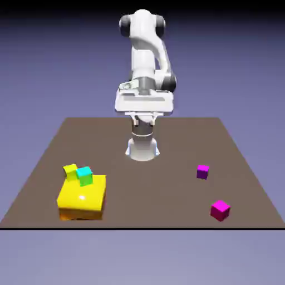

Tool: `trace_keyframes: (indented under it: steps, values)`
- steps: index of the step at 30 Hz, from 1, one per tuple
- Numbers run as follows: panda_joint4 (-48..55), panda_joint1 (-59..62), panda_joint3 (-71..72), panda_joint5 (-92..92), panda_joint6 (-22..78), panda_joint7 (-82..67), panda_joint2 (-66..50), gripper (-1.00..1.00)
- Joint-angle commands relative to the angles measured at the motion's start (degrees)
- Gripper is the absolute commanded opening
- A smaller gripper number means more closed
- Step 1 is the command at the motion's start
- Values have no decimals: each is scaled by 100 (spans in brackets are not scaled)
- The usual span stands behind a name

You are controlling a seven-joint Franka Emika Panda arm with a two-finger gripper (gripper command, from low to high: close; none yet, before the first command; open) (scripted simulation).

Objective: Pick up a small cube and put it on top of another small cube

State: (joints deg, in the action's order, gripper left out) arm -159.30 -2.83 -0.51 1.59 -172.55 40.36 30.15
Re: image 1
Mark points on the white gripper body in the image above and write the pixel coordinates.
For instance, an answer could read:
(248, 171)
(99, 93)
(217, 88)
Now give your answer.
(143, 103)

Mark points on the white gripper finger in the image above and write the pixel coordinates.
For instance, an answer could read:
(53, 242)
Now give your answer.
(153, 120)
(135, 120)

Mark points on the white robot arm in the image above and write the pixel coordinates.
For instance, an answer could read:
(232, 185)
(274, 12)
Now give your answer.
(142, 44)

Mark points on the small purple cube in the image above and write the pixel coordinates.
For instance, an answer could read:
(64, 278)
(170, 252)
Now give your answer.
(202, 172)

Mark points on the small cyan cube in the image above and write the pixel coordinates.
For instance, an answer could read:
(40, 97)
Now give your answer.
(84, 176)

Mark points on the small yellow cube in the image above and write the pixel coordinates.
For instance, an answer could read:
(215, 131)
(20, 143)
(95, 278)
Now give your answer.
(70, 172)

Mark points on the small magenta cube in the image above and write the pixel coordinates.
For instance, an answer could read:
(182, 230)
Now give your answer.
(220, 210)

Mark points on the large yellow box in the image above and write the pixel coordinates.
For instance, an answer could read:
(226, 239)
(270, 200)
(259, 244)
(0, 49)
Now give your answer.
(81, 198)

